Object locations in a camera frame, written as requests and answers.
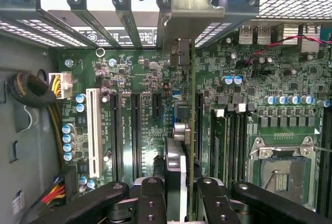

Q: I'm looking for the long black expansion slot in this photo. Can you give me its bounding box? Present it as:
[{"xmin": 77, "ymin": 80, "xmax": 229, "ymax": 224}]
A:
[
  {"xmin": 111, "ymin": 92, "xmax": 125, "ymax": 184},
  {"xmin": 195, "ymin": 92, "xmax": 205, "ymax": 163},
  {"xmin": 130, "ymin": 92, "xmax": 143, "ymax": 181}
]

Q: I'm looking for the CPU socket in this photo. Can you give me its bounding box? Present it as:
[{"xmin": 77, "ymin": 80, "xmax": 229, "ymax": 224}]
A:
[{"xmin": 248, "ymin": 135, "xmax": 323, "ymax": 207}]

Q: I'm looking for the black power connector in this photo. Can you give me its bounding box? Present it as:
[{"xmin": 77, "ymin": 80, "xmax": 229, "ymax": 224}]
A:
[{"xmin": 40, "ymin": 167, "xmax": 79, "ymax": 209}]

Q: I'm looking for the white expansion slot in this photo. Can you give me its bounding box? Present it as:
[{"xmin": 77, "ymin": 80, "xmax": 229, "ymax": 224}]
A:
[{"xmin": 85, "ymin": 87, "xmax": 104, "ymax": 179}]

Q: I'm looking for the short black expansion slot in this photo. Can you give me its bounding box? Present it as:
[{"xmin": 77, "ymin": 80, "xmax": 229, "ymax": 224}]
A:
[{"xmin": 151, "ymin": 92, "xmax": 163, "ymax": 120}]

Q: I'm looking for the blue expansion slot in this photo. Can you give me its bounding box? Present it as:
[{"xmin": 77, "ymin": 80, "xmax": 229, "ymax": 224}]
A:
[{"xmin": 170, "ymin": 92, "xmax": 183, "ymax": 121}]

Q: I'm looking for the black RAM slot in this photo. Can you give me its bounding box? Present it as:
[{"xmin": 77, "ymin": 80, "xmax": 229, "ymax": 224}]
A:
[{"xmin": 316, "ymin": 106, "xmax": 332, "ymax": 215}]

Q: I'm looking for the green motherboard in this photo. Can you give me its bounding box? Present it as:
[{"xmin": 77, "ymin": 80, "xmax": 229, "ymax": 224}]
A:
[{"xmin": 58, "ymin": 21, "xmax": 332, "ymax": 216}]

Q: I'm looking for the white power connector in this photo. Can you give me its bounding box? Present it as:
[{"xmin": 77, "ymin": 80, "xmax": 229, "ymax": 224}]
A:
[{"xmin": 48, "ymin": 71, "xmax": 74, "ymax": 100}]

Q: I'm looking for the yellow black wire bundle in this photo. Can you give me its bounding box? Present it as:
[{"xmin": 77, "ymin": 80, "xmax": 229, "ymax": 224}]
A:
[{"xmin": 47, "ymin": 76, "xmax": 66, "ymax": 171}]

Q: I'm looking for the black sleeved wire loop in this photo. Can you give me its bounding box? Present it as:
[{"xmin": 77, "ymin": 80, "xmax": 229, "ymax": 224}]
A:
[{"xmin": 7, "ymin": 72, "xmax": 57, "ymax": 108}]

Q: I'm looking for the red black twisted wire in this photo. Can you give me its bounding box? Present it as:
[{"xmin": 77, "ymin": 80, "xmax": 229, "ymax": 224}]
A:
[{"xmin": 244, "ymin": 35, "xmax": 332, "ymax": 64}]

